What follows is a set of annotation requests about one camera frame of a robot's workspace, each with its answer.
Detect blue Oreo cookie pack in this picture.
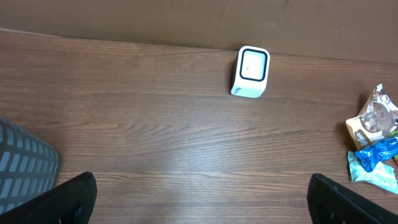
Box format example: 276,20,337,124
355,139,392,172

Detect green Haribo gummy bag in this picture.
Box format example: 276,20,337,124
386,131,397,164

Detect white barcode scanner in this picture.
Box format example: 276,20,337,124
230,45,271,98

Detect light teal snack packet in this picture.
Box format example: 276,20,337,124
347,151,397,194

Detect dried mushroom snack bag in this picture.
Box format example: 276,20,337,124
346,84,397,150

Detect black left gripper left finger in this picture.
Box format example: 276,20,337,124
1,172,97,224

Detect grey plastic mesh basket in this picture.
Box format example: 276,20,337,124
0,119,60,213

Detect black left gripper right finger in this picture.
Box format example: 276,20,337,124
307,173,397,224

